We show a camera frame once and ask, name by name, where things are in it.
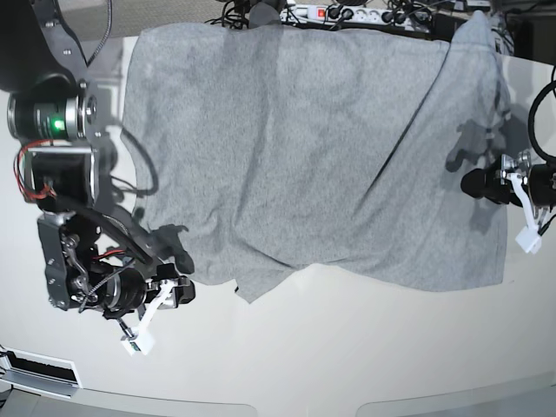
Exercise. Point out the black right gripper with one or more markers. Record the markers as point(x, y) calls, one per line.
point(135, 292)

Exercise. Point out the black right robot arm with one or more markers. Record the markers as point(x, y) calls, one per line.
point(93, 260)

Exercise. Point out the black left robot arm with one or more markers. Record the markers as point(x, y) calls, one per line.
point(536, 138)

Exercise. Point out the white power strip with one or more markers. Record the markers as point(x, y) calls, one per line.
point(403, 15)

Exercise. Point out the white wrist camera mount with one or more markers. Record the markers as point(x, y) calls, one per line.
point(528, 238)
point(145, 321)

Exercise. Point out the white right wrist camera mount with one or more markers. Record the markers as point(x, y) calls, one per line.
point(145, 321)

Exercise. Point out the white slotted box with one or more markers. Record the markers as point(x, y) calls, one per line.
point(39, 374)

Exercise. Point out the grey t-shirt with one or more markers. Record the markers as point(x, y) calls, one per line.
point(261, 152)

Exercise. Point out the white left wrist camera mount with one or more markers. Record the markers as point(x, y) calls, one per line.
point(528, 238)

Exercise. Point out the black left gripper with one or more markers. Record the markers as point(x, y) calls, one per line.
point(537, 180)

